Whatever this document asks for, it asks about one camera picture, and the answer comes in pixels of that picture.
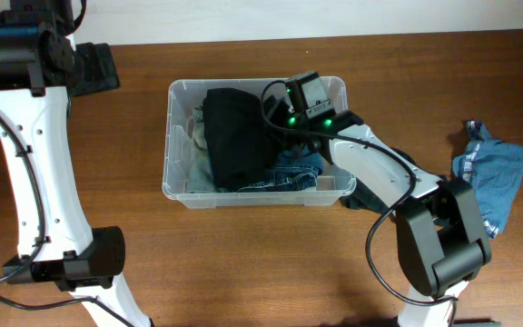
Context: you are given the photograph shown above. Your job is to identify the clear plastic storage bin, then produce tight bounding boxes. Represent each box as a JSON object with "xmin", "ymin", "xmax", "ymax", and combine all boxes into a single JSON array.
[{"xmin": 162, "ymin": 78, "xmax": 357, "ymax": 209}]

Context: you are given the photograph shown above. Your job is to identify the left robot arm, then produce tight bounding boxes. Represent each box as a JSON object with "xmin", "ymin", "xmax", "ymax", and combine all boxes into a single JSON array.
[{"xmin": 0, "ymin": 1, "xmax": 152, "ymax": 326}]

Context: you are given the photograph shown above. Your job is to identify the blue crumpled shirt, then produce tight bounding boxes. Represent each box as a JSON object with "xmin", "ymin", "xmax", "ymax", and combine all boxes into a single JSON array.
[{"xmin": 452, "ymin": 120, "xmax": 523, "ymax": 240}]

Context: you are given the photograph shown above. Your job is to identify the dark blue jeans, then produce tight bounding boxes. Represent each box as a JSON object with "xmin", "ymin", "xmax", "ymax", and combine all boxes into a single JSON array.
[{"xmin": 217, "ymin": 147, "xmax": 323, "ymax": 193}]

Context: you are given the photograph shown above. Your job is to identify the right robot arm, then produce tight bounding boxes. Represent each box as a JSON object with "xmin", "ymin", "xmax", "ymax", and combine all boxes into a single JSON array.
[{"xmin": 261, "ymin": 71, "xmax": 492, "ymax": 326}]

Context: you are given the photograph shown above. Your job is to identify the black garment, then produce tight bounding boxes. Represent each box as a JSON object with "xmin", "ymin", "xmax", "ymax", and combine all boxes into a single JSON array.
[{"xmin": 202, "ymin": 88, "xmax": 410, "ymax": 212}]

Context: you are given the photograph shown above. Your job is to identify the light grey-blue jeans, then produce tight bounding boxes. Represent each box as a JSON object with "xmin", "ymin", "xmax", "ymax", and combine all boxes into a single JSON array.
[{"xmin": 186, "ymin": 106, "xmax": 218, "ymax": 193}]

